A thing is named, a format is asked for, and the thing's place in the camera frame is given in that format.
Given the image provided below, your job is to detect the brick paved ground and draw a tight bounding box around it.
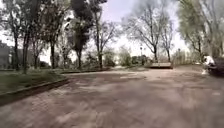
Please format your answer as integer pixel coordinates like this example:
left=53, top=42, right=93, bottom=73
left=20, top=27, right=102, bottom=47
left=0, top=64, right=224, bottom=128

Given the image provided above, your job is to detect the brown wooden bench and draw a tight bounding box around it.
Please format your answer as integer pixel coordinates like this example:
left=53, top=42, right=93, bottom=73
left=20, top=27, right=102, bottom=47
left=149, top=62, right=174, bottom=70

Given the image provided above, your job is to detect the row of trees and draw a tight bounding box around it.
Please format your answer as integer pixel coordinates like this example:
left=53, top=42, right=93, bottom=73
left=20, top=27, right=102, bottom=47
left=0, top=0, right=224, bottom=73

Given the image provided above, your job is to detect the stone kerb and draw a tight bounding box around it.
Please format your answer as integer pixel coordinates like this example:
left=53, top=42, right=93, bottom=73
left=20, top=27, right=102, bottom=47
left=0, top=76, right=72, bottom=107

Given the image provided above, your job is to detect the grass patch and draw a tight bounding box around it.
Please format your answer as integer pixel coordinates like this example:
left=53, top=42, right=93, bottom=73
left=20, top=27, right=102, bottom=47
left=0, top=68, right=73, bottom=95

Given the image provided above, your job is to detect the dark bench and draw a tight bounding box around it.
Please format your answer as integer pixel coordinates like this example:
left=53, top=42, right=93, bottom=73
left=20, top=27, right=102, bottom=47
left=207, top=58, right=224, bottom=77

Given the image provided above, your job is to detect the building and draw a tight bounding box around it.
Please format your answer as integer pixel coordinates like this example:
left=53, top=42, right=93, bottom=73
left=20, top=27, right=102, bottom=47
left=0, top=41, right=36, bottom=70

